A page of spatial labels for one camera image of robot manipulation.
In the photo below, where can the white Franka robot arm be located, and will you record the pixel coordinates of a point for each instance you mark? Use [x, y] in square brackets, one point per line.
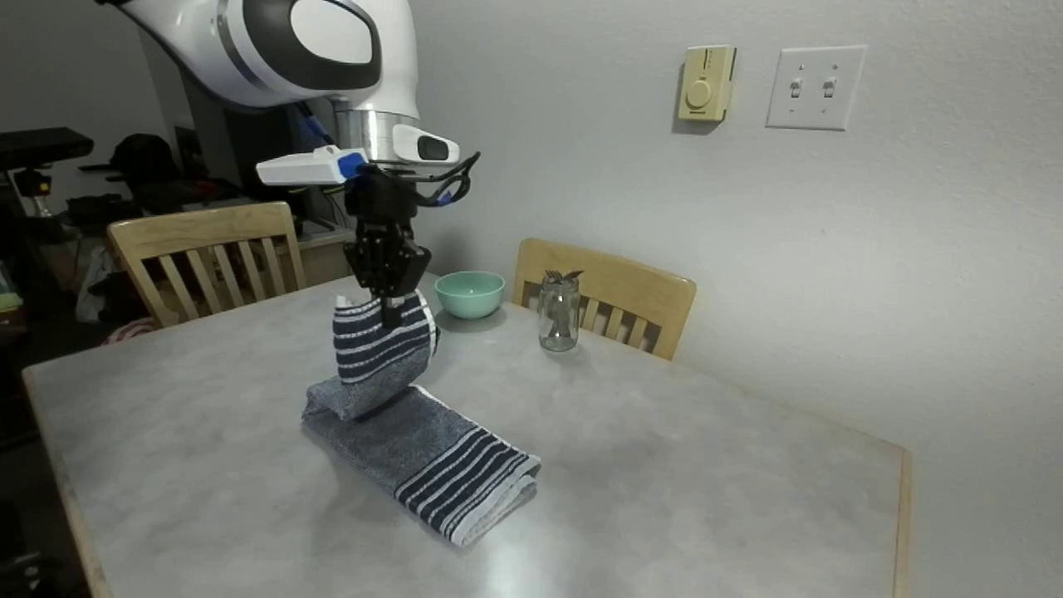
[275, 50]

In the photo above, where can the small beige cabinet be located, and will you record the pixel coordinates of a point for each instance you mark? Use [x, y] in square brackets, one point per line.
[327, 255]

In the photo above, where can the wooden chair with slotted back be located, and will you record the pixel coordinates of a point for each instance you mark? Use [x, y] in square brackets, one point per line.
[641, 289]

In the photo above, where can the black padded equipment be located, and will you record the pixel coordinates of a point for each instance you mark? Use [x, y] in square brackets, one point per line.
[36, 145]

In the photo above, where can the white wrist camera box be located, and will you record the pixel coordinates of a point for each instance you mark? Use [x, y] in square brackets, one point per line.
[311, 168]

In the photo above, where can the white double light switch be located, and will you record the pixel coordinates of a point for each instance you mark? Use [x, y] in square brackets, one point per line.
[815, 86]

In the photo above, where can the black bag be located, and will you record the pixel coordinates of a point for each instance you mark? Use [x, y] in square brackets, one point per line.
[144, 168]

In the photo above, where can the beige wall dimmer dial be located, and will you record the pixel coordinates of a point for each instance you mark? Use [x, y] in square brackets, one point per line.
[705, 86]

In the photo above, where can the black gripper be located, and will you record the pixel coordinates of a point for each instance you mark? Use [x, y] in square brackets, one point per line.
[383, 205]

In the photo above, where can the dark tall panel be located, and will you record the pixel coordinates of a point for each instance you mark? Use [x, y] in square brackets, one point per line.
[238, 149]

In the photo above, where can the blue striped towel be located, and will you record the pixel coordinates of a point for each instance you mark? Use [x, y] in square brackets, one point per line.
[419, 453]

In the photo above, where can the clear glass jar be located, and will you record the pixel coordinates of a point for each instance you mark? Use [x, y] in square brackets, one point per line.
[558, 320]

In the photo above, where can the wooden chair with vertical slats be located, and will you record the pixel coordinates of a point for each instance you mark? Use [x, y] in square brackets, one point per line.
[200, 231]

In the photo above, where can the teal ceramic bowl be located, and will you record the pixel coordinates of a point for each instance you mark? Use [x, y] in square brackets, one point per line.
[469, 295]

